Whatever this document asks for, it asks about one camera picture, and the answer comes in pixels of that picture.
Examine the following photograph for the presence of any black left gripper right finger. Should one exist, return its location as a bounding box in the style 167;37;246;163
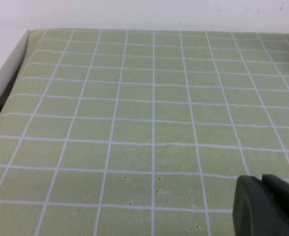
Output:
260;174;289;231

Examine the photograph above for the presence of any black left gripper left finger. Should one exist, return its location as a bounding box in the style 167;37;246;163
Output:
232;175;289;236

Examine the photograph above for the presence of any green grid cutting mat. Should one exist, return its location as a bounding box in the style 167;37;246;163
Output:
0;29;289;236

